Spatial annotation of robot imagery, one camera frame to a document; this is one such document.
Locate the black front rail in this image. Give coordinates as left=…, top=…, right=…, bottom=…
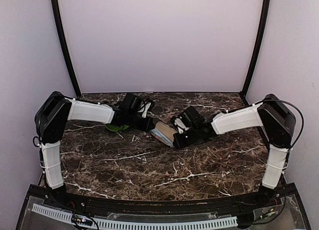
left=37, top=188, right=284, bottom=216

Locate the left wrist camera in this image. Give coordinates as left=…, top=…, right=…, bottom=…
left=138, top=98, right=155, bottom=118

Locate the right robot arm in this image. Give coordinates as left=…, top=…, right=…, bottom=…
left=171, top=94, right=298, bottom=207

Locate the left black frame post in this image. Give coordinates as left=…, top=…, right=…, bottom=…
left=51, top=0, right=82, bottom=98

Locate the right black frame post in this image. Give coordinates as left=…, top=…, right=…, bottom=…
left=239, top=0, right=270, bottom=105

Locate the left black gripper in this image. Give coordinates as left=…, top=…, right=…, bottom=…
left=127, top=112, right=155, bottom=132

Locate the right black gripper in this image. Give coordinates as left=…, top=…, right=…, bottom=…
left=173, top=125, right=200, bottom=149

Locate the white slotted cable duct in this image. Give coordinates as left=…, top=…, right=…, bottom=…
left=31, top=204, right=238, bottom=230

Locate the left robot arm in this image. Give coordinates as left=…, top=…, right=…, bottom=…
left=33, top=91, right=155, bottom=208

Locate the black frame post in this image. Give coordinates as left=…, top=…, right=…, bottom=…
left=51, top=0, right=82, bottom=98
left=239, top=0, right=270, bottom=105

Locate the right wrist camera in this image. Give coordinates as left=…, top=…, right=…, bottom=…
left=170, top=116, right=189, bottom=134

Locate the plaid sunglasses case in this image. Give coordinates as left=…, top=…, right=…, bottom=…
left=154, top=121, right=177, bottom=143

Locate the green plastic plate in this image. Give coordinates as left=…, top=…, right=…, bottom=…
left=105, top=124, right=129, bottom=132

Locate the small circuit board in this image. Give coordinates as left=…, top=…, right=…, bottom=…
left=71, top=215, right=93, bottom=227

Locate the light blue cleaning cloth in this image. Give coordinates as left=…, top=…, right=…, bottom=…
left=150, top=129, right=173, bottom=146

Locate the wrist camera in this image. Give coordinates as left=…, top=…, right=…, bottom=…
left=170, top=116, right=189, bottom=134
left=138, top=98, right=155, bottom=118

